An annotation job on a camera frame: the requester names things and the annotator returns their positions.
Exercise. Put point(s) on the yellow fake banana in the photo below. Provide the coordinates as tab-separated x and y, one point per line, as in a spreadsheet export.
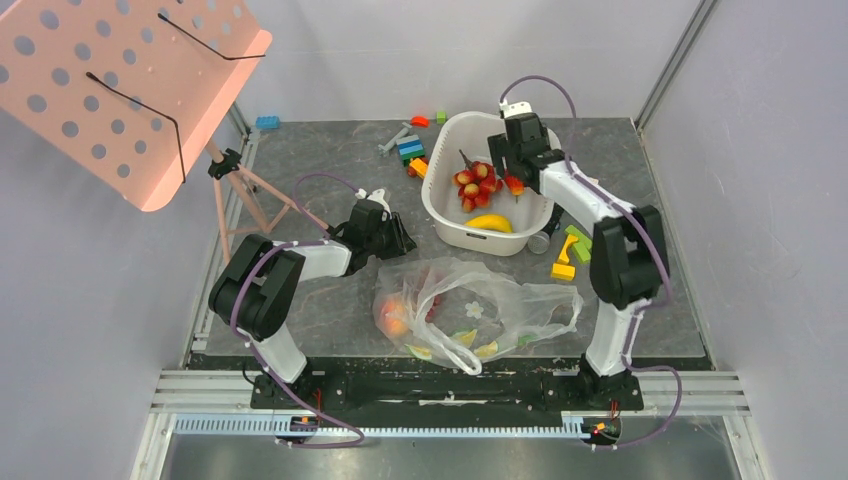
491	222

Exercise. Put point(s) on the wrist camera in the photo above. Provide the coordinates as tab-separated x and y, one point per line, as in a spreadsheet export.
508	110
380	196

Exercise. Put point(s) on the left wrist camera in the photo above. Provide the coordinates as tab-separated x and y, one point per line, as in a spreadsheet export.
380	196

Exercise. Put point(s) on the blue lego brick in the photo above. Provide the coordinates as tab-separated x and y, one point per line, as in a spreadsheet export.
267	122

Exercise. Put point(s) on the grey toy wrench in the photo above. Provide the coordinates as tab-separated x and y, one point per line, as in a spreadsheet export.
385	148

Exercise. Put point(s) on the dark red grape bunch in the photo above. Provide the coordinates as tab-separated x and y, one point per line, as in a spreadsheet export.
426	285

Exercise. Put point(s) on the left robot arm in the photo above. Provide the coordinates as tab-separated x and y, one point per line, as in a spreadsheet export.
254	293

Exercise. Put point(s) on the orange fake peach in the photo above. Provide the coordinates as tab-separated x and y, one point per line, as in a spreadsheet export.
392	317

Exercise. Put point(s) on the white plastic basin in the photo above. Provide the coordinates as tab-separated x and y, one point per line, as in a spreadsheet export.
469	132

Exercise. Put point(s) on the pink music stand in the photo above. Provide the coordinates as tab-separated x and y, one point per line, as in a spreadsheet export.
131	91

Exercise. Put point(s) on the black microphone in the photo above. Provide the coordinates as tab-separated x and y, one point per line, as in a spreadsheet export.
539	242

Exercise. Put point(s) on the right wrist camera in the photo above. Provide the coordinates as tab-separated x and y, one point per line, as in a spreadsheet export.
508	110

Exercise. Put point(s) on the stacked coloured brick pile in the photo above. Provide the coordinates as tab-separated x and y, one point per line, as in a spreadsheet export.
413	155

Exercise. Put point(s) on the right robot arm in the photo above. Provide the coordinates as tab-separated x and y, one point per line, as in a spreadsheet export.
628	259

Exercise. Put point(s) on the red yellow fruit bunch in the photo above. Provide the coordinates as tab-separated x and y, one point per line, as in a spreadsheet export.
477	184

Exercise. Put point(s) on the red fake pear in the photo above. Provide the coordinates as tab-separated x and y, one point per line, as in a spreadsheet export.
515	186

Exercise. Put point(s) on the translucent plastic bag with fruits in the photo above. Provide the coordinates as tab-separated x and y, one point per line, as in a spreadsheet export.
484	315

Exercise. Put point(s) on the aluminium frame post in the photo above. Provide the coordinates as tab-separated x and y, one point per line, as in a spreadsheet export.
686	42

